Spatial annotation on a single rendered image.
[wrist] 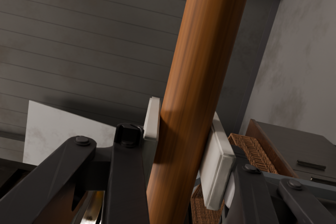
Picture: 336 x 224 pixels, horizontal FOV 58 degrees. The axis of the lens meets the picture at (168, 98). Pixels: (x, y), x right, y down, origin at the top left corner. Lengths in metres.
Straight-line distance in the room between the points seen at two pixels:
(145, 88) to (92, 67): 0.70
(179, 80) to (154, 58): 3.58
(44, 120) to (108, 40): 1.26
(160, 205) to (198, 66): 0.08
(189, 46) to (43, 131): 3.92
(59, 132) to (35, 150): 0.45
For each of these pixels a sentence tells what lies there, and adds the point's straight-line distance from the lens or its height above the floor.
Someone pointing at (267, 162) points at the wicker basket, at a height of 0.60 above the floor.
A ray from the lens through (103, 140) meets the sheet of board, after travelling 3.67.
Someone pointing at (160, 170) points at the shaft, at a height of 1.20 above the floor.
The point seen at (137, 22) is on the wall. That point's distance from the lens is 3.71.
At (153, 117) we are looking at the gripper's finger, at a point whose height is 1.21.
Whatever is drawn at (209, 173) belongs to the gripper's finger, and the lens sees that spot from 0.16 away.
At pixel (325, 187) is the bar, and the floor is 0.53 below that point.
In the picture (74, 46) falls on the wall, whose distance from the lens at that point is 3.89.
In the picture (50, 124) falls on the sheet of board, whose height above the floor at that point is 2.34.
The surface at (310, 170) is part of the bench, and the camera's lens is 1.53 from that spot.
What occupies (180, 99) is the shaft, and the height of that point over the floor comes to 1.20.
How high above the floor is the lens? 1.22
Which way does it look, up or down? 3 degrees down
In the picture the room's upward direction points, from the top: 78 degrees counter-clockwise
